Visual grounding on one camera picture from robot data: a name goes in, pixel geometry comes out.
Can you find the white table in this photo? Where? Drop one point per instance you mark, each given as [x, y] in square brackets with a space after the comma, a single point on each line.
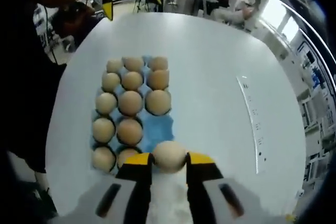
[210, 64]

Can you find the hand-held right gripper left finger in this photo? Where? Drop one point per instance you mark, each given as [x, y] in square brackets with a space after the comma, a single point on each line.
[131, 174]

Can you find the brown egg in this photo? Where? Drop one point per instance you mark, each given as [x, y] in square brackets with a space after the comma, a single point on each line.
[168, 155]

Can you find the blue egg tray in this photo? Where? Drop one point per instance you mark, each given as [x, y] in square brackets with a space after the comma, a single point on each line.
[160, 129]

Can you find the dark office chair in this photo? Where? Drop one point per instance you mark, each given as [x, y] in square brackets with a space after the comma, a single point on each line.
[76, 24]

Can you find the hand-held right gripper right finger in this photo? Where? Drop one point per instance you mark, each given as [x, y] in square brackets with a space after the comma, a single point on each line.
[199, 174]

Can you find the group of brown eggs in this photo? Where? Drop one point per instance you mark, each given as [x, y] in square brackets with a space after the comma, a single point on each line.
[130, 103]

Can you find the person's black shirt torso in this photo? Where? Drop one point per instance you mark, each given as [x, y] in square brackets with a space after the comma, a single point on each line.
[21, 90]

